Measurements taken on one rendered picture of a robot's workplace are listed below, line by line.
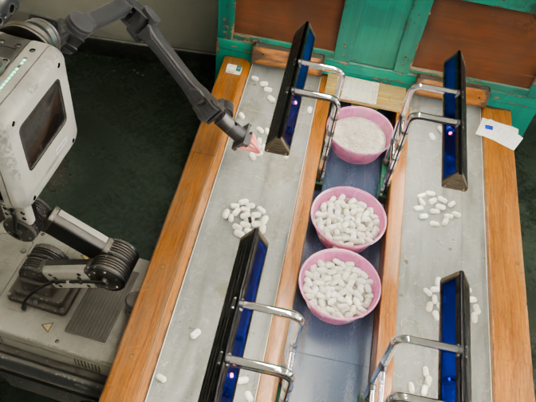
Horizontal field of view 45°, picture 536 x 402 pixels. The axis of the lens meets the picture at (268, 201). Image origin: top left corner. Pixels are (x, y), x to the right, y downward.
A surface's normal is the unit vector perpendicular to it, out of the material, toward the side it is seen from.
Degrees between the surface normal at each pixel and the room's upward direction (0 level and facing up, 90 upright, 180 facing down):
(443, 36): 90
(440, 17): 90
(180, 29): 90
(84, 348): 1
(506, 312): 0
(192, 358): 0
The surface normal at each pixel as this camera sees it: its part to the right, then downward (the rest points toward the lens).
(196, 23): -0.10, 0.76
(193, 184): 0.10, -0.63
